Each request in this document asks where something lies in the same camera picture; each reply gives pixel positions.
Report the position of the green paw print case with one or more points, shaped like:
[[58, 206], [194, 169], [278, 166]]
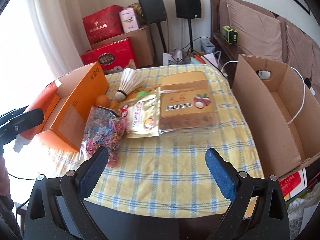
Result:
[[142, 93]]

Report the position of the yellow checked tablecloth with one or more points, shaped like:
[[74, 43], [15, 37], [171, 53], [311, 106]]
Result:
[[169, 178]]

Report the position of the white feather shuttlecock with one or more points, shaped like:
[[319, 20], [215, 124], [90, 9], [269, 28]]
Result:
[[130, 80]]

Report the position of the white curtain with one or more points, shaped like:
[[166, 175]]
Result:
[[60, 31]]

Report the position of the grey electronic box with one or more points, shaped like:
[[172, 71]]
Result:
[[207, 46]]

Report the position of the black speaker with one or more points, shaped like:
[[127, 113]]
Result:
[[188, 9], [153, 11]]

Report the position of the pink tissue pack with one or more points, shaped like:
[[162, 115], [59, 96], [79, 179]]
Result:
[[128, 20]]

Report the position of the right black speaker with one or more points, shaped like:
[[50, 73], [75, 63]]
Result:
[[188, 9]]

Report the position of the large brown cardboard box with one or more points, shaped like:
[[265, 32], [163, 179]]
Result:
[[281, 112]]

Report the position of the red Ferrero Collection bag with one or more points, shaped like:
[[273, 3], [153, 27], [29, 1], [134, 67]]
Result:
[[113, 57]]

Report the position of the clear macadamia nut package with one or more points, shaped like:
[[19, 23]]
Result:
[[186, 102]]

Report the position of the brown sofa cushion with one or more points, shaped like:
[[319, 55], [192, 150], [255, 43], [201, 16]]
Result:
[[259, 32]]

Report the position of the red tea gift bag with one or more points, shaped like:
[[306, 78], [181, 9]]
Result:
[[103, 24]]

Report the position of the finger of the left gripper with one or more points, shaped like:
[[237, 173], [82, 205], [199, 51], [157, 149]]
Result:
[[17, 121]]

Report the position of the left black speaker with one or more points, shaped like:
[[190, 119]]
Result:
[[153, 11]]

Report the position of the yellow snack pouch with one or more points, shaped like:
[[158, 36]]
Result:
[[142, 115]]

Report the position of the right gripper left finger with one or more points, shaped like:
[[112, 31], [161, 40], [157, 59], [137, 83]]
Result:
[[89, 172]]

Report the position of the orange ping pong ball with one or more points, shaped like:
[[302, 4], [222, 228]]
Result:
[[102, 101]]

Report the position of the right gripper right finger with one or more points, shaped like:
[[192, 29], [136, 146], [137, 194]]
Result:
[[224, 174]]

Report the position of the orange white cream tube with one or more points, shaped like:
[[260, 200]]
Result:
[[42, 101]]

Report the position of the green black radio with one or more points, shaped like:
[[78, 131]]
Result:
[[230, 35]]

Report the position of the orange cardboard box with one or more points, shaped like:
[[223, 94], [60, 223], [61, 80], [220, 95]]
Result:
[[64, 126]]

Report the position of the small dark card box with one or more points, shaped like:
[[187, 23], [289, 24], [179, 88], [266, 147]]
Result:
[[109, 111]]

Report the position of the bag of colourful rubber bands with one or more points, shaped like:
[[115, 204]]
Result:
[[103, 130]]

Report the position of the brown box under bags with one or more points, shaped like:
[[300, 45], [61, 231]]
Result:
[[142, 44]]

